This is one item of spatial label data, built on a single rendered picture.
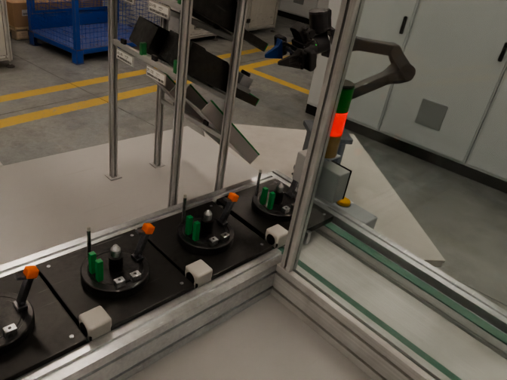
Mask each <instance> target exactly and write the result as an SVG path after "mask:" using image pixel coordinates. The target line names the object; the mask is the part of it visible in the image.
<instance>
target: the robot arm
mask: <svg viewBox="0 0 507 380"><path fill-rule="evenodd" d="M331 14H332V12H331V9H329V8H328V9H324V8H315V9H311V10H309V28H308V26H306V25H305V24H303V23H300V22H297V23H295V24H294V25H293V26H292V27H290V30H291V32H292V34H293V37H294V38H293V39H292V40H291V41H292V44H289V43H287V38H286V37H284V36H283V35H280V34H277V35H275V36H274V40H275V46H274V47H273V48H272V49H271V50H270V51H268V52H267V53H266V54H265V58H274V59H281V60H279V61H278V65H279V66H289V67H293V68H297V69H306V70H308V71H310V72H311V71H313V70H314V69H315V67H316V59H317V54H321V55H322V56H323V57H329V55H330V44H331V45H332V42H333V36H334V33H335V29H334V28H333V27H332V26H331ZM315 34H318V35H315ZM328 36H330V40H329V38H328ZM287 52H289V53H290V56H288V57H285V58H284V59H283V56H284V55H286V54H287Z"/></svg>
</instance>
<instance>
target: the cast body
mask: <svg viewBox="0 0 507 380"><path fill-rule="evenodd" d="M252 81H253V79H252V78H250V73H249V72H246V71H245V70H243V69H242V70H241V71H240V72H238V82H237V88H238V89H240V90H242V91H244V92H246V93H250V89H249V87H250V85H251V83H252Z"/></svg>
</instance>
